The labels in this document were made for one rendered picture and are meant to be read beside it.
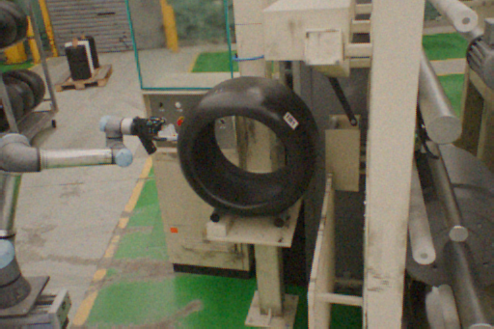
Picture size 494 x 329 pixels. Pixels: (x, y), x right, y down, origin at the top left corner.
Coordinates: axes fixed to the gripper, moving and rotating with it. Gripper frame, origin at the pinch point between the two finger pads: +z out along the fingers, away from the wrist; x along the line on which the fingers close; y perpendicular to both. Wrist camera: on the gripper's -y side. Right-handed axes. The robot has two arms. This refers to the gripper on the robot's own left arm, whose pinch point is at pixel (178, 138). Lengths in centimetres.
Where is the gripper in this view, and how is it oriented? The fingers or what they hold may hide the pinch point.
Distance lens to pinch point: 194.4
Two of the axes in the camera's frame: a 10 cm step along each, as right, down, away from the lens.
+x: 2.4, -4.0, 8.9
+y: 0.4, -9.1, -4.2
